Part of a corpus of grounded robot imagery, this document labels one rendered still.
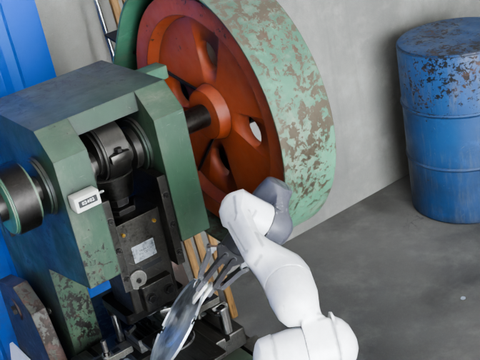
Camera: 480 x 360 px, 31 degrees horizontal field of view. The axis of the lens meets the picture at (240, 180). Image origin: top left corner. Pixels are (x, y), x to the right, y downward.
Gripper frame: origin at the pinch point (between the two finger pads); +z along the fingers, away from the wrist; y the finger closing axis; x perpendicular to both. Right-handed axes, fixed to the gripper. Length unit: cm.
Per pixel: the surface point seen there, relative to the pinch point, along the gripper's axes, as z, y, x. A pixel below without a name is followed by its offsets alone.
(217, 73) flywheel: -42, 22, -39
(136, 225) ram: -0.8, 22.4, -14.3
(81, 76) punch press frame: -19, 54, -45
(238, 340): 21.3, -24.4, -20.7
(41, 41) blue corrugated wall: 12, 72, -131
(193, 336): 20.2, -8.6, -10.3
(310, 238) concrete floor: 57, -88, -191
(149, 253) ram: 5.7, 14.6, -15.1
